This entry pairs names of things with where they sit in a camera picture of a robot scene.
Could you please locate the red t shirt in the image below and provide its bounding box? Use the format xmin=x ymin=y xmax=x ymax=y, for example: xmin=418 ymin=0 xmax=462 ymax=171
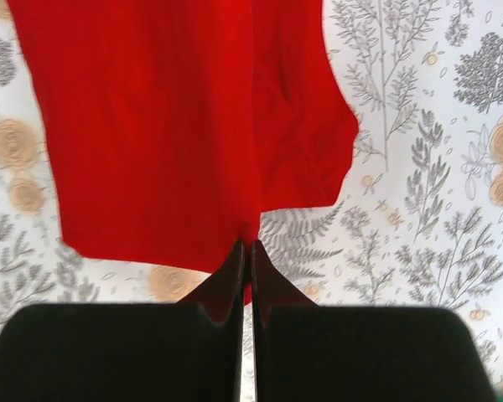
xmin=6 ymin=0 xmax=360 ymax=276

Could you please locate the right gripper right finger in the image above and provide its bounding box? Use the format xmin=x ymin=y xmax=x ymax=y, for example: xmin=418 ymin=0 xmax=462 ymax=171
xmin=250 ymin=241 xmax=495 ymax=402

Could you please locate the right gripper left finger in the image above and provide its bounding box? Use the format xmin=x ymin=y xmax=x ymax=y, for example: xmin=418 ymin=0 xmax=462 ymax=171
xmin=0 ymin=242 xmax=246 ymax=401

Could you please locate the floral patterned table mat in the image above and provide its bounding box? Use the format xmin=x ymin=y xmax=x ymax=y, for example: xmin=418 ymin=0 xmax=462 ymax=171
xmin=0 ymin=1 xmax=503 ymax=397

